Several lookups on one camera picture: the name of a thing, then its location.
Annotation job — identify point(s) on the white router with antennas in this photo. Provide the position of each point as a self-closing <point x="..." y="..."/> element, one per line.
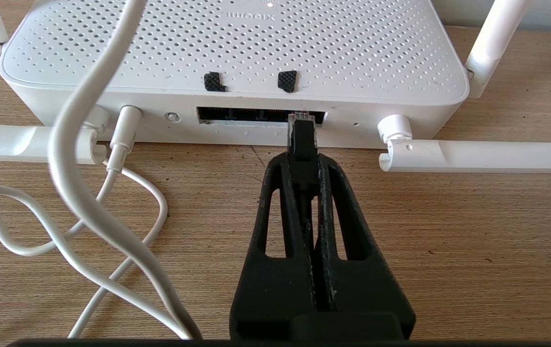
<point x="256" y="48"/>

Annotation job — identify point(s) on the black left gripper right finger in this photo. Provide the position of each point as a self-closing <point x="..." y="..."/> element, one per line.
<point x="357" y="289"/>

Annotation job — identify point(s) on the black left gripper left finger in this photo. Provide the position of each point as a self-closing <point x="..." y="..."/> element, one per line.
<point x="275" y="289"/>

